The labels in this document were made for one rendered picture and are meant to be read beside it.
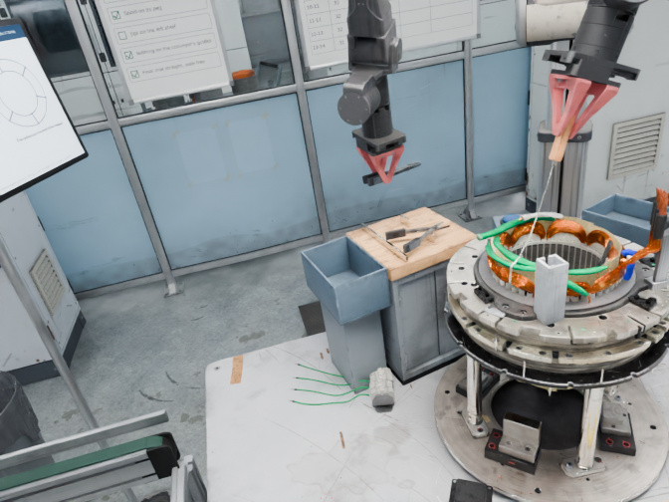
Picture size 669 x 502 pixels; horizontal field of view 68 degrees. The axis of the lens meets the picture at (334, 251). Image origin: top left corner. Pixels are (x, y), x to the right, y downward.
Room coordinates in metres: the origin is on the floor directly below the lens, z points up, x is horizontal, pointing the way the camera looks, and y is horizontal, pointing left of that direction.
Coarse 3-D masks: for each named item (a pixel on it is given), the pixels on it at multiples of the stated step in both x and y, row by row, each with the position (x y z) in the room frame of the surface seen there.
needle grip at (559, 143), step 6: (570, 120) 0.63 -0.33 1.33; (570, 126) 0.63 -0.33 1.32; (564, 132) 0.63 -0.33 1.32; (558, 138) 0.63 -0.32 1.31; (564, 138) 0.63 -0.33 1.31; (558, 144) 0.63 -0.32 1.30; (564, 144) 0.63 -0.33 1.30; (552, 150) 0.63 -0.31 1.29; (558, 150) 0.62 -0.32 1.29; (552, 156) 0.63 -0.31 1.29; (558, 156) 0.62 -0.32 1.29
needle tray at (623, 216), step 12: (600, 204) 0.90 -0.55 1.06; (612, 204) 0.92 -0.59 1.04; (624, 204) 0.90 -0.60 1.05; (636, 204) 0.88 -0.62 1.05; (648, 204) 0.86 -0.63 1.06; (588, 216) 0.86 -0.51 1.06; (600, 216) 0.84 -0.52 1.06; (612, 216) 0.90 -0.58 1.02; (624, 216) 0.89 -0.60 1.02; (636, 216) 0.88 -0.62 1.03; (648, 216) 0.86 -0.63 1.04; (612, 228) 0.82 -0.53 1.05; (624, 228) 0.80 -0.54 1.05; (636, 228) 0.78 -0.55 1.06; (648, 228) 0.76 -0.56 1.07; (636, 240) 0.77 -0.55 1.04; (648, 240) 0.76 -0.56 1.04
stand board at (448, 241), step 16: (384, 224) 0.96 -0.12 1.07; (400, 224) 0.94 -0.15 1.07; (416, 224) 0.93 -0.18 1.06; (432, 224) 0.92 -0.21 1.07; (448, 224) 0.91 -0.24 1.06; (368, 240) 0.90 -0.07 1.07; (400, 240) 0.87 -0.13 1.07; (448, 240) 0.84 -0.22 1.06; (464, 240) 0.83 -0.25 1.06; (384, 256) 0.82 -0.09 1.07; (416, 256) 0.80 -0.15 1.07; (432, 256) 0.80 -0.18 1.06; (448, 256) 0.81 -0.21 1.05; (400, 272) 0.77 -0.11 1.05
